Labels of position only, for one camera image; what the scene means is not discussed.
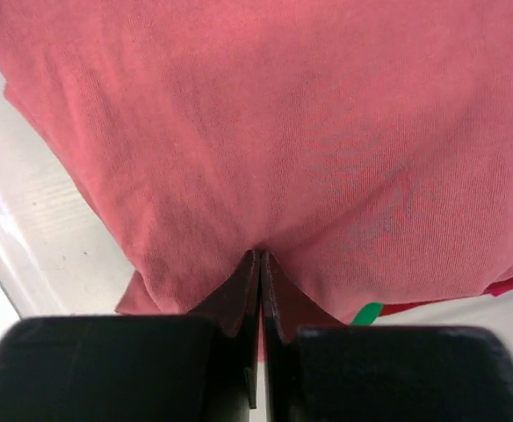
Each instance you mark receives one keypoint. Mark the red folded t shirt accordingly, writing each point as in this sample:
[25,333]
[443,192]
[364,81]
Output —
[495,289]

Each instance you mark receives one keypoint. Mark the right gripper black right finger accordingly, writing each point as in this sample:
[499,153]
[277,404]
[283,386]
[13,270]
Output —
[319,369]

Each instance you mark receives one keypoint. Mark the green folded t shirt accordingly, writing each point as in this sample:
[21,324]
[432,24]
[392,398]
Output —
[368,314]

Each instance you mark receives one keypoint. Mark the salmon pink t shirt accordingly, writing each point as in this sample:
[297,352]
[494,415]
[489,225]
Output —
[368,145]

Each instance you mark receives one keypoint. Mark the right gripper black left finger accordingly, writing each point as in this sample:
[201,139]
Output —
[201,366]

